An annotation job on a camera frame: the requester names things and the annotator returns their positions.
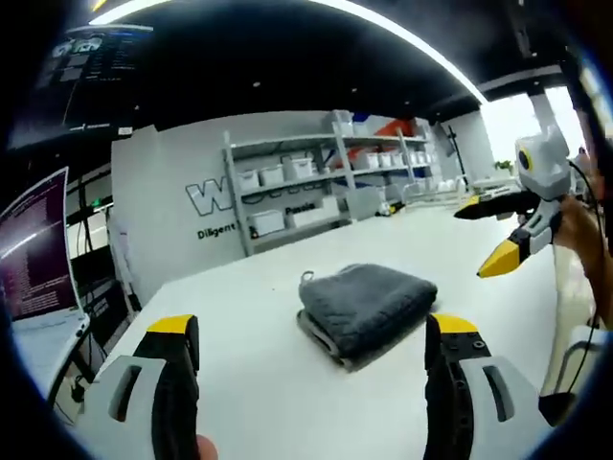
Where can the grey towel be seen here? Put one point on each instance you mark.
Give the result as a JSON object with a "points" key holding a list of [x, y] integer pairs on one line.
{"points": [[364, 306]]}

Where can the open laptop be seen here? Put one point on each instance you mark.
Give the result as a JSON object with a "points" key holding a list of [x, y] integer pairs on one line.
{"points": [[38, 249]]}

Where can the person's right hand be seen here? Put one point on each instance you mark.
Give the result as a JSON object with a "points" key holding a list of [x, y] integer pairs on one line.
{"points": [[582, 230]]}

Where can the person's left hand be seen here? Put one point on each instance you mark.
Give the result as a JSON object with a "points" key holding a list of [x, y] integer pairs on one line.
{"points": [[207, 448]]}

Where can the black power adapter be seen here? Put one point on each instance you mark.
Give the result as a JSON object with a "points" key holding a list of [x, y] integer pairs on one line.
{"points": [[79, 390]]}

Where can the grey metal shelving unit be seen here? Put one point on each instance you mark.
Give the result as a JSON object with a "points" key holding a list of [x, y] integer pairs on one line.
{"points": [[330, 182]]}

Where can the white lettered partition panel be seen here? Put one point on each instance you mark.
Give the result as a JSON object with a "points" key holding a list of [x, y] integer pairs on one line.
{"points": [[163, 211]]}

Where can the row of white storage bins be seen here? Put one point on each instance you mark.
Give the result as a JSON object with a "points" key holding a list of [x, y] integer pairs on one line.
{"points": [[297, 172]]}

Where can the dark wall monitor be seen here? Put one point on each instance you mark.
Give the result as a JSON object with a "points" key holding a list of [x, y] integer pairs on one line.
{"points": [[86, 81]]}

